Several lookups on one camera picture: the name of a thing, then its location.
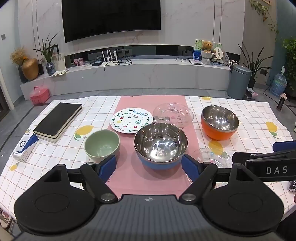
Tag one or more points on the hanging green vine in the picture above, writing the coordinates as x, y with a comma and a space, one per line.
263, 9

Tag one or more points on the blue water bottle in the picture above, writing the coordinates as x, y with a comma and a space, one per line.
278, 84

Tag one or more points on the white fruit print plate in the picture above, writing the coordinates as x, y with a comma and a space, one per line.
129, 120

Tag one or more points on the black hardcover book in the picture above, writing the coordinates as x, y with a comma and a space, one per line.
67, 126
57, 118

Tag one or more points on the green ceramic bowl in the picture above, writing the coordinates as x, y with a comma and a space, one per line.
101, 144

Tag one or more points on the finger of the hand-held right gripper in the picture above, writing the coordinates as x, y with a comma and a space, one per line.
242, 157
285, 146

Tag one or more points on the brown teddy bear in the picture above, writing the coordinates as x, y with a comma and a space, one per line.
207, 46

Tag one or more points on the white round fan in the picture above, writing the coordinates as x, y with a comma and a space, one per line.
218, 52

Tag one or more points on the white router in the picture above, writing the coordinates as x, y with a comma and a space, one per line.
115, 62

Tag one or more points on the checked lemon print tablecloth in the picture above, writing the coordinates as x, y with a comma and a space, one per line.
249, 129

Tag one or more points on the white laptop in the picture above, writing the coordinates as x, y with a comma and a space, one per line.
195, 61

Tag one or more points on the potted long-leaf plant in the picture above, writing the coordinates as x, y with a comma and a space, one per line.
253, 67

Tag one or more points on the gold vase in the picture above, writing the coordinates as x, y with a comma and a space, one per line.
30, 69

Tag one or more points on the dark vase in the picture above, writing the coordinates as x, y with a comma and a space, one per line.
22, 75

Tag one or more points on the grey marble tv cabinet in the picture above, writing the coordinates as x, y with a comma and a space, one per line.
143, 76

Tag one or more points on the wall socket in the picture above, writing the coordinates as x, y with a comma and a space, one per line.
264, 71

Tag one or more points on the grey trash bin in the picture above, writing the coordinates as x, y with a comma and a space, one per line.
238, 81

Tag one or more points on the pink plastic basket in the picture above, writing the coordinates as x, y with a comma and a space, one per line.
39, 95

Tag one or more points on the white and blue box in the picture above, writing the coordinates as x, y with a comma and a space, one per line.
24, 147

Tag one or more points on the blue glass vase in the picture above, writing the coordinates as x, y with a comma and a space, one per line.
50, 68

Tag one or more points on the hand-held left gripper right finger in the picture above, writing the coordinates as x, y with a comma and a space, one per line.
190, 168

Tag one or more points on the black television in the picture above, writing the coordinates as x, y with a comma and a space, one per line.
111, 18

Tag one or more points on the bushy green plant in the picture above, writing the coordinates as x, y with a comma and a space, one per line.
290, 62

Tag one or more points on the blue steel bowl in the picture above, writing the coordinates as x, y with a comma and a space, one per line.
159, 143

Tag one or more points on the green leafy plant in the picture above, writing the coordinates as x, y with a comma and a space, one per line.
47, 49

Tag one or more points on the pink table mat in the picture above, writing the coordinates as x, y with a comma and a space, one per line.
129, 176

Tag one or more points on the loose papers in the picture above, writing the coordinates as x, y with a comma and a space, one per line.
59, 72

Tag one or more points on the pink photo card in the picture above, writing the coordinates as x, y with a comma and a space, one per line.
78, 61

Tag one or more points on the dried flower bunch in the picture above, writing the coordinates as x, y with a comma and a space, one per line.
18, 55

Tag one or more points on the orange steel bowl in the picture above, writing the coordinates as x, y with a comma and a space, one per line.
219, 122

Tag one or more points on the clear glass plate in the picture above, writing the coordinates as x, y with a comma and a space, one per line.
173, 113
212, 157

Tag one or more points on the small white heater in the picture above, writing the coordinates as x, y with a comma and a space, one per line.
281, 102

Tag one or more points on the white picture card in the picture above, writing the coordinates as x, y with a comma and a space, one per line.
59, 61

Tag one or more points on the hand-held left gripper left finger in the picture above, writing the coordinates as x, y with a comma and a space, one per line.
108, 165

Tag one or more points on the black set-top box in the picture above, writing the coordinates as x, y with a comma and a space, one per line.
97, 63

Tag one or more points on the green and blue painting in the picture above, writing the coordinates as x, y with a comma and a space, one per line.
197, 49

